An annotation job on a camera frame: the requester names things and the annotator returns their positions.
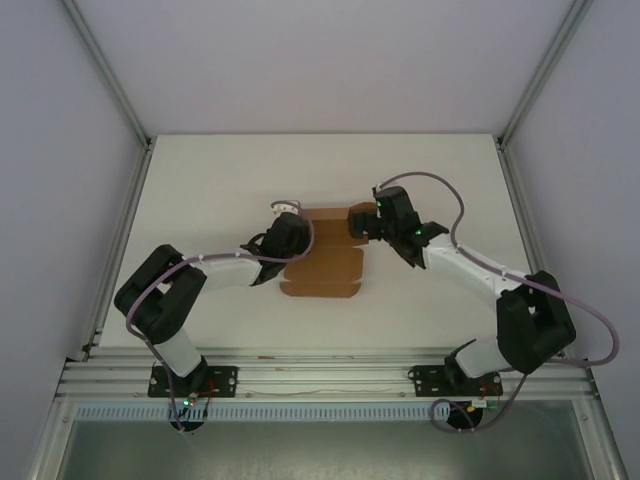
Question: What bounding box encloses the brown cardboard box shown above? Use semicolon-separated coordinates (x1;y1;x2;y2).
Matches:
279;200;382;300

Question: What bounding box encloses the grey metal sheet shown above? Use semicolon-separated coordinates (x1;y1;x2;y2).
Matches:
49;419;601;480

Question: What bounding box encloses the aluminium table side rail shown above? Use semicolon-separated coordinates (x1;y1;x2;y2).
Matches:
494;141;592;362
81;143;154;362

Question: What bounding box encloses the aluminium mounting rail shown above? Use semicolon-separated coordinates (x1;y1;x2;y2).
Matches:
55;349;599;402

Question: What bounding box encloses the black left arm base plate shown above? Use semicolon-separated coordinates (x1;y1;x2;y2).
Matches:
147;365;239;400

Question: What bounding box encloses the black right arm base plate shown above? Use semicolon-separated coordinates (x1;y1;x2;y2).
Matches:
406;364;504;400

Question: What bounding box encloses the grey slotted cable duct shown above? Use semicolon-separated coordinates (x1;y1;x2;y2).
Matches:
74;405;506;422

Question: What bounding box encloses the aluminium frame post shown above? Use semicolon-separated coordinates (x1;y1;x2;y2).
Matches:
61;0;154;152
494;0;594;150

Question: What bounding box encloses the black round cable port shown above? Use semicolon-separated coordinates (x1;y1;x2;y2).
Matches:
169;418;206;435
445;401;486;433

